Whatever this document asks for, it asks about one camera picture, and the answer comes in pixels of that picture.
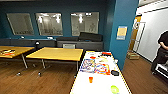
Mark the dark grey sofa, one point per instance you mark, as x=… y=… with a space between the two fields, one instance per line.
x=26 y=42
x=83 y=41

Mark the red black game piece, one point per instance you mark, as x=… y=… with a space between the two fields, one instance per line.
x=106 y=53

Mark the interior glass window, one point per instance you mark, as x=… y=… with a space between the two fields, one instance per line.
x=85 y=23
x=49 y=24
x=20 y=24

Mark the orange cup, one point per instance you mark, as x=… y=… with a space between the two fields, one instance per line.
x=90 y=79

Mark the yellow white-topped game table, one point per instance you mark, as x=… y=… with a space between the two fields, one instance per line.
x=100 y=83

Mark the black bowl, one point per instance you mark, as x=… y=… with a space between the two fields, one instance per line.
x=115 y=72

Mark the cardboard box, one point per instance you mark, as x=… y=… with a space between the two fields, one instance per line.
x=133 y=56

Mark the green bowl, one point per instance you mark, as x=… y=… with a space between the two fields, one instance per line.
x=115 y=89

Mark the glass framed door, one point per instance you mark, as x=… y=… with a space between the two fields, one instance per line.
x=136 y=33

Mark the small items on wood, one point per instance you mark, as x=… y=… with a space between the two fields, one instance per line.
x=8 y=52

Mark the person in black clothes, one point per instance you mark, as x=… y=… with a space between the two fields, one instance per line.
x=162 y=50

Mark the pale yellow wall sign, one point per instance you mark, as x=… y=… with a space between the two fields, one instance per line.
x=122 y=33

